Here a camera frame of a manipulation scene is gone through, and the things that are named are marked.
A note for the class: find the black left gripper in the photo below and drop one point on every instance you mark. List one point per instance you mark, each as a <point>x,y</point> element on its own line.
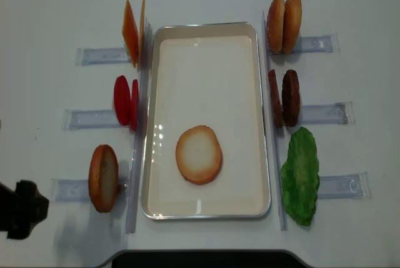
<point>22,209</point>

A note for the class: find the bun slice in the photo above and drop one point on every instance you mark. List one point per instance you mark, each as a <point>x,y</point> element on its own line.
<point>198,155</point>
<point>103,178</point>

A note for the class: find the black robot base front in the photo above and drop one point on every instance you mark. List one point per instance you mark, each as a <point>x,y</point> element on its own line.
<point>206,259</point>

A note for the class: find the left red tomato slice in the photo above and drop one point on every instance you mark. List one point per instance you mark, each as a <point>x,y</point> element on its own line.
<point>122,100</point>

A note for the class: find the red tomato slice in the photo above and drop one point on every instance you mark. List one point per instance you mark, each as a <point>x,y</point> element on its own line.
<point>122,100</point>
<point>134,105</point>

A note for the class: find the right red tomato slice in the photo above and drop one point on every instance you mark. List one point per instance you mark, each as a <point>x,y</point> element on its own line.
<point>134,105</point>

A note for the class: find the left orange cheese slice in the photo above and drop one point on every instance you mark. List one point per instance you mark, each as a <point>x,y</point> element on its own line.
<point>130,33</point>

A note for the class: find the orange cheese slice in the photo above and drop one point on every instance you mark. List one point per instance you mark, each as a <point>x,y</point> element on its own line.
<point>141,33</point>
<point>130,33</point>

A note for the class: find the right orange cheese slice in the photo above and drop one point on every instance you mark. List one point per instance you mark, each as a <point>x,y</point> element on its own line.
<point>141,33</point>

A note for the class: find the left brown meat patty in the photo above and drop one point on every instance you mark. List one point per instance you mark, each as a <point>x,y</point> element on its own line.
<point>276,104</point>

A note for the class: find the green lettuce leaf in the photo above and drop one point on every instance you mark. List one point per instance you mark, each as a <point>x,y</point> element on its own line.
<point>300,177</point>

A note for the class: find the right dark meat patty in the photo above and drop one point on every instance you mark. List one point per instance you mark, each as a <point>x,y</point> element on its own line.
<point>290,98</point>

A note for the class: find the clear holder bottom left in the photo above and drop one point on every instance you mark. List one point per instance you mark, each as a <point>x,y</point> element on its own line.
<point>67,190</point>

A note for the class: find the clear holder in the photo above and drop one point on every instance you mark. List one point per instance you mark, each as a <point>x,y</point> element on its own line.
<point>337,113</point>
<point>313,44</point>
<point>67,190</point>
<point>89,119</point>
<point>91,56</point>
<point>351,186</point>

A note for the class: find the clear holder middle left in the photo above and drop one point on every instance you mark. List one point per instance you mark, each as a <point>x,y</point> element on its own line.
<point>89,119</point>

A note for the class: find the clear holder top left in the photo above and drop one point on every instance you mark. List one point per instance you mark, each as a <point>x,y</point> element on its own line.
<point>91,56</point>

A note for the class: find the white metal tray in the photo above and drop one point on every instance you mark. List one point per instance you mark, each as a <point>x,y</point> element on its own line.
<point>206,75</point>

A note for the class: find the top-right left bun half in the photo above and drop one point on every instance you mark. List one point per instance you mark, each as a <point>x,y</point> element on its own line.
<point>274,25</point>

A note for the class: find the top-right bun half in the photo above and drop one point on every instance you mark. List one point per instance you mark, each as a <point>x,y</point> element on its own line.
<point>292,24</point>
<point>274,25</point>

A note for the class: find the clear holder middle right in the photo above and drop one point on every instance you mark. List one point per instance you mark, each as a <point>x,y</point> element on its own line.
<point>337,113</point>

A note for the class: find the top-right right bun half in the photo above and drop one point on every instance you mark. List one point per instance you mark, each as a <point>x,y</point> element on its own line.
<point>292,24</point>

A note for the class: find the clear holder bottom right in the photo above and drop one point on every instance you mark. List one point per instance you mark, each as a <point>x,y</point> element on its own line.
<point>351,186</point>

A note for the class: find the clear holder top right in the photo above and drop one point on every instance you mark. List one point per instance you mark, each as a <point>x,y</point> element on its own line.
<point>313,44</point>

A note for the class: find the long clear rail left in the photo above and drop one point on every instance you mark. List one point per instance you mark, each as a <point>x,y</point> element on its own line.
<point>140,134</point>

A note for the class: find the long clear rail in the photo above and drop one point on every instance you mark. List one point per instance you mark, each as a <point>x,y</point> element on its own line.
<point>140,134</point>
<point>275,145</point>

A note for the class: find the long clear rail right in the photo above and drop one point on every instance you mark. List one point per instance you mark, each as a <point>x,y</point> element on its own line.
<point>275,145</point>

